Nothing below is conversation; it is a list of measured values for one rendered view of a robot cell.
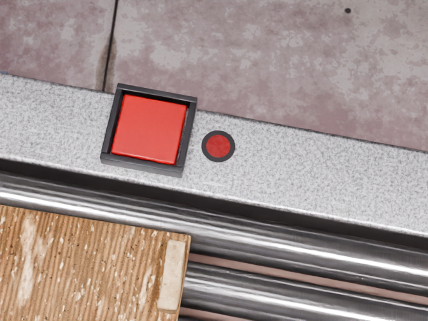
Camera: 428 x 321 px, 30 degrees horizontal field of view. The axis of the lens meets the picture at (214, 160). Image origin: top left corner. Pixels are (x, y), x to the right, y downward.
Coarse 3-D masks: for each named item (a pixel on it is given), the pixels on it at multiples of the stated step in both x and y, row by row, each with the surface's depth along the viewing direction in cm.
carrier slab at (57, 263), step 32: (0, 224) 69; (32, 224) 69; (64, 224) 69; (96, 224) 69; (0, 256) 68; (32, 256) 68; (64, 256) 68; (96, 256) 68; (128, 256) 69; (160, 256) 69; (0, 288) 67; (32, 288) 67; (64, 288) 67; (96, 288) 68; (128, 288) 68; (0, 320) 66; (32, 320) 66; (64, 320) 67; (96, 320) 67; (128, 320) 67; (160, 320) 67
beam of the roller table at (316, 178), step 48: (0, 96) 75; (48, 96) 75; (96, 96) 76; (0, 144) 74; (48, 144) 74; (96, 144) 74; (192, 144) 74; (240, 144) 75; (288, 144) 75; (336, 144) 75; (384, 144) 75; (144, 192) 75; (192, 192) 73; (240, 192) 73; (288, 192) 73; (336, 192) 74; (384, 192) 74; (384, 240) 76
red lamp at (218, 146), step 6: (210, 138) 75; (216, 138) 75; (222, 138) 75; (210, 144) 74; (216, 144) 74; (222, 144) 74; (228, 144) 74; (210, 150) 74; (216, 150) 74; (222, 150) 74; (228, 150) 74; (216, 156) 74; (222, 156) 74
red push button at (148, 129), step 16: (128, 96) 74; (128, 112) 74; (144, 112) 74; (160, 112) 74; (176, 112) 74; (128, 128) 73; (144, 128) 73; (160, 128) 73; (176, 128) 73; (128, 144) 73; (144, 144) 73; (160, 144) 73; (176, 144) 73; (160, 160) 72
